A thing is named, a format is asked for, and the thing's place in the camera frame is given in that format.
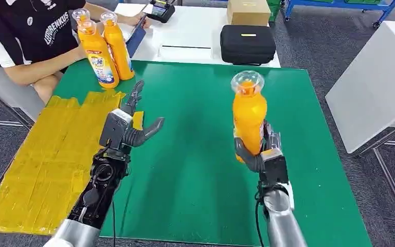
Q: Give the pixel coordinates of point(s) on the person's left hand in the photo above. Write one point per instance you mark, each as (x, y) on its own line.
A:
(139, 21)

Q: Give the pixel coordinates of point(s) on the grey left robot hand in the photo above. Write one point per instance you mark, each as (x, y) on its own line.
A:
(136, 136)

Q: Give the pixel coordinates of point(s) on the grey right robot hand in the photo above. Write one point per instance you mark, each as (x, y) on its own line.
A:
(252, 163)

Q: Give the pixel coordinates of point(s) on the blue folder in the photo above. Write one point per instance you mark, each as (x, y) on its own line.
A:
(137, 39)

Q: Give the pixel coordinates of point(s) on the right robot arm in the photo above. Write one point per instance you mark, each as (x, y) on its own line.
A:
(282, 221)

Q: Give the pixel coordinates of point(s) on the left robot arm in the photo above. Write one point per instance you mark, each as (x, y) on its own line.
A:
(98, 191)

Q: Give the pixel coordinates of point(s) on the black handheld controller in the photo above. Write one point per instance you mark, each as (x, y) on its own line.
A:
(161, 11)

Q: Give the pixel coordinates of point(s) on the white desk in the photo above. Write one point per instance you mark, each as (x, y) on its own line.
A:
(190, 34)

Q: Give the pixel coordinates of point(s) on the black pen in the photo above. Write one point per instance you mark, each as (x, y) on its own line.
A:
(185, 47)

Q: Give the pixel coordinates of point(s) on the green table mat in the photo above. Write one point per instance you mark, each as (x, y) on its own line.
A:
(190, 153)

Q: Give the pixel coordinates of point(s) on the yellow taped sheet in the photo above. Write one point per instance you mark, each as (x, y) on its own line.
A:
(44, 163)

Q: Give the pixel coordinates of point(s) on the cardboard box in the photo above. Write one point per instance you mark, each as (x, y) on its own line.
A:
(248, 13)

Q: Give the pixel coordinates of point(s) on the black zip case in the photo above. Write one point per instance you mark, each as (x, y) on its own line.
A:
(248, 44)

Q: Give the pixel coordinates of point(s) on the person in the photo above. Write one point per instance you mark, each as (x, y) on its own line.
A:
(23, 34)

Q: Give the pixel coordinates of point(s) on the green plastic crate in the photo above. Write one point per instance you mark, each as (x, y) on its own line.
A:
(273, 9)

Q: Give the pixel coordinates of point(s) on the grey table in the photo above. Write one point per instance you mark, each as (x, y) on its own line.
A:
(6, 92)

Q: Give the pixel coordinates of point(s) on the white table with metal legs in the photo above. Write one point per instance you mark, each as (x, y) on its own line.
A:
(374, 85)

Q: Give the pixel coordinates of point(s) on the blue metal rack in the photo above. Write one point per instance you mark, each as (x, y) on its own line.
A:
(337, 4)

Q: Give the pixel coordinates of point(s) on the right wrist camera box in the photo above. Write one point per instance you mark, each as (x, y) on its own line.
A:
(274, 168)

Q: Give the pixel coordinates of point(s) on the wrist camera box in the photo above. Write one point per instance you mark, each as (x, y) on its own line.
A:
(114, 128)
(274, 168)

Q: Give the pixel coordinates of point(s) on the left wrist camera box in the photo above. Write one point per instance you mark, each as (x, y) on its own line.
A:
(114, 128)

